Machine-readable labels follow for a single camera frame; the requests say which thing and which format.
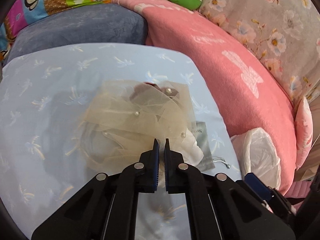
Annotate cream tulle veil with pearls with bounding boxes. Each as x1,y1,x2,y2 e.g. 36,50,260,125
79,80,204,174

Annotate white plastic trash bag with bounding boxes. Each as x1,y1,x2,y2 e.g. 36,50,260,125
231,127,281,190

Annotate pink quilted jacket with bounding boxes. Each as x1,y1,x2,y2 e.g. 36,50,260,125
285,180,312,204

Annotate pink printed small pillow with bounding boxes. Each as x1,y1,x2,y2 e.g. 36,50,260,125
295,97,313,170

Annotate pink blanket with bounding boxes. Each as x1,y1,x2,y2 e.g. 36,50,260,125
112,0,297,193

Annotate light blue palm-print pillow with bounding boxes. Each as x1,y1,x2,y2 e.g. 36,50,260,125
1,43,241,238

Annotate floral grey bedsheet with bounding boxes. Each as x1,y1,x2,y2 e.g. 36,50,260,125
199,0,319,104

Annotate blue-grey plush pillow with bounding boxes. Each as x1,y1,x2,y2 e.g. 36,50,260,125
4,3,148,63

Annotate grey drawstring pouch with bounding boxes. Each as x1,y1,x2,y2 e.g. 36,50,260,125
193,121,231,171

